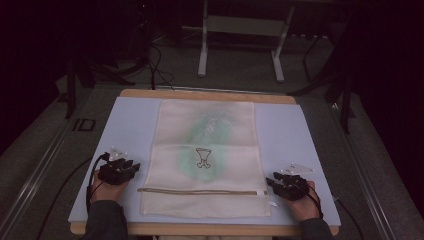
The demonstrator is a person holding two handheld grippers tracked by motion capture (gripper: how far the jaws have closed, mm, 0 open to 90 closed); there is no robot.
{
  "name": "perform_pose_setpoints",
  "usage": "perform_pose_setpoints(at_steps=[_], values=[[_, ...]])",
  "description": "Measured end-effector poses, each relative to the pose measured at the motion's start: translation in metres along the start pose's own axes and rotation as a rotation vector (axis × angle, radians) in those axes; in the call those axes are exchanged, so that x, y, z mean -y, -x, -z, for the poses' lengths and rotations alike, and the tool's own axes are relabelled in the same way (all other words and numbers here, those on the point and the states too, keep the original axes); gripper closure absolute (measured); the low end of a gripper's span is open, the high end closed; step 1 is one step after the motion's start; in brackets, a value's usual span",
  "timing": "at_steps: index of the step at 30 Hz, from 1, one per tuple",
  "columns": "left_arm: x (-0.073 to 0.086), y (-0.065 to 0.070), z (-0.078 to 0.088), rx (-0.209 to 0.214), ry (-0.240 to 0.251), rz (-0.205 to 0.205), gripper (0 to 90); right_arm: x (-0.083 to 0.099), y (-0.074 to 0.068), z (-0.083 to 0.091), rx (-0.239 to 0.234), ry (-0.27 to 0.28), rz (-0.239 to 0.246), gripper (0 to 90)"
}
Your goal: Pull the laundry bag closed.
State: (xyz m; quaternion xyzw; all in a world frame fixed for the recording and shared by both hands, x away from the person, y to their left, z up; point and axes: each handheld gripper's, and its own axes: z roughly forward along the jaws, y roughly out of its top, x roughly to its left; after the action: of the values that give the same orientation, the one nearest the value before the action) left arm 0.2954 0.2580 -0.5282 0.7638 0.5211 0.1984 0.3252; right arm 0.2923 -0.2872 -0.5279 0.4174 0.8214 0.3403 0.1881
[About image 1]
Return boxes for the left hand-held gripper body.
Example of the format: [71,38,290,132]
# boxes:
[97,145,135,186]

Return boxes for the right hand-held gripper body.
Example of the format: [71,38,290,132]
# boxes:
[279,162,315,202]

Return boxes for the white mesh laundry bag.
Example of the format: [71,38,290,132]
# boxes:
[139,99,272,220]

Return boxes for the person's left hand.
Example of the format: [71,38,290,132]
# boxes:
[90,169,130,204]

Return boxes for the person's right hand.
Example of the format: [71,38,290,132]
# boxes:
[287,180,324,222]

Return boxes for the light blue table mat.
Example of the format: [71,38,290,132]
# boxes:
[67,96,342,228]

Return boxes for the green garment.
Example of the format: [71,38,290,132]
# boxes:
[177,109,232,183]

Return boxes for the dark tripod stand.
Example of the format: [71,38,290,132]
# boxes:
[288,13,357,135]
[58,49,137,120]

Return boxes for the white metal stand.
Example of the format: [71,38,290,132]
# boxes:
[197,0,296,84]

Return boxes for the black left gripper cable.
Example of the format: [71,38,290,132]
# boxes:
[35,152,111,240]

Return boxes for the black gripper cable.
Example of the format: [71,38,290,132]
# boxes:
[308,186,366,240]
[35,152,111,240]

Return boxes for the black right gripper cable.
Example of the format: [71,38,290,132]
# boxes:
[308,186,366,240]

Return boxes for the metal floor rail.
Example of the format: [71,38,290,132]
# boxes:
[0,109,81,240]
[328,99,399,240]

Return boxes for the black floor cables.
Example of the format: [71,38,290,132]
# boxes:
[131,3,176,92]

